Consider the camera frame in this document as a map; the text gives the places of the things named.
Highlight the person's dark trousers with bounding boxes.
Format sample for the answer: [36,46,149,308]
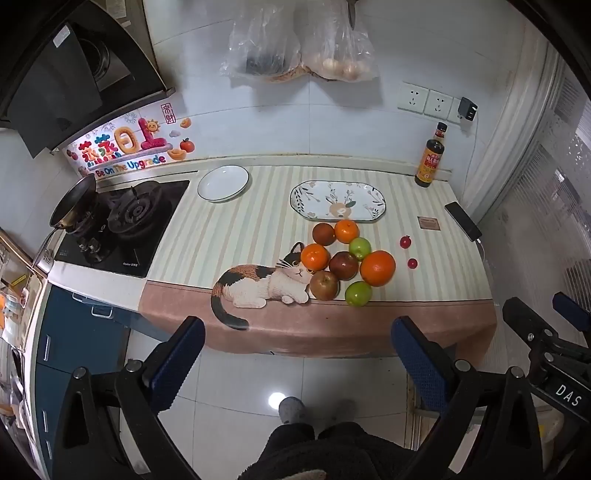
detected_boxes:
[238,420,416,480]

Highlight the dark red apple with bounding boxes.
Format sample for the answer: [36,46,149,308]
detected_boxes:
[312,222,336,246]
[329,251,360,281]

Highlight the striped cat tablecloth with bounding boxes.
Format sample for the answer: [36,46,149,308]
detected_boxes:
[139,164,498,358]

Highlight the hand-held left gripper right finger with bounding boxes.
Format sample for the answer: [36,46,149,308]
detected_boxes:
[390,316,543,480]

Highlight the green apple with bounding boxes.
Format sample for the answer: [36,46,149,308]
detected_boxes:
[348,237,372,262]
[345,281,373,308]

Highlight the white wall socket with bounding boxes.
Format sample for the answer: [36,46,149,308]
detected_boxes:
[398,82,431,115]
[424,89,455,120]

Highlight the dark sauce bottle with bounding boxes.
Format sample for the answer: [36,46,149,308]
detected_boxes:
[414,122,449,188]

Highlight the red yellow apple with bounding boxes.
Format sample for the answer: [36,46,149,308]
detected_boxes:
[309,270,341,302]

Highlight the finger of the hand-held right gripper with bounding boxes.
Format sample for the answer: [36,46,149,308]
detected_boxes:
[552,291,591,342]
[502,297,563,352]

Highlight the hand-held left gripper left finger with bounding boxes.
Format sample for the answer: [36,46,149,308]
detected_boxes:
[54,315,206,480]

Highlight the grey slipper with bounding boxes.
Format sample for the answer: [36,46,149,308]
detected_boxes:
[278,396,307,425]

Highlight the wooden side shelf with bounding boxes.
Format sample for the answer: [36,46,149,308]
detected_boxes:
[0,226,47,416]

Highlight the black gas stove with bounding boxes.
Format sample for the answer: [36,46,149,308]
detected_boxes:
[54,179,191,279]

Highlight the oval floral plate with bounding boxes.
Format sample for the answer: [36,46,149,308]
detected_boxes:
[289,180,387,224]

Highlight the medium orange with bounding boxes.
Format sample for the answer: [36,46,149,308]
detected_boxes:
[334,220,360,244]
[300,243,331,271]

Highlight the blue kitchen cabinet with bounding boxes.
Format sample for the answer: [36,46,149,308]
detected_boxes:
[28,284,153,462]

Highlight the white charger cable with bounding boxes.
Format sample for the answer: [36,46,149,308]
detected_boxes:
[463,117,479,204]

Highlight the black frying pan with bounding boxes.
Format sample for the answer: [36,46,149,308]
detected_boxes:
[32,173,100,273]

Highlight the black charger plug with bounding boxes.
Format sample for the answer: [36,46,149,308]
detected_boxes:
[457,96,479,123]

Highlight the large orange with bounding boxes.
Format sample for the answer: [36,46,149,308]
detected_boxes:
[359,250,397,288]

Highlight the colourful wall sticker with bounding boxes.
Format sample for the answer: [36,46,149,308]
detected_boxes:
[66,102,197,180]

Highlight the clear plastic bag with eggs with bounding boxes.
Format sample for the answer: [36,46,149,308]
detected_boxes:
[298,0,380,84]

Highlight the black range hood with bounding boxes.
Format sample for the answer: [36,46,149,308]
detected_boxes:
[0,0,177,160]

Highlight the black smartphone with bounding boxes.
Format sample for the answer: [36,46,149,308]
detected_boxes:
[444,201,482,243]

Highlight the round white plate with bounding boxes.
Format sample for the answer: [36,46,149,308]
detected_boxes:
[197,165,250,203]

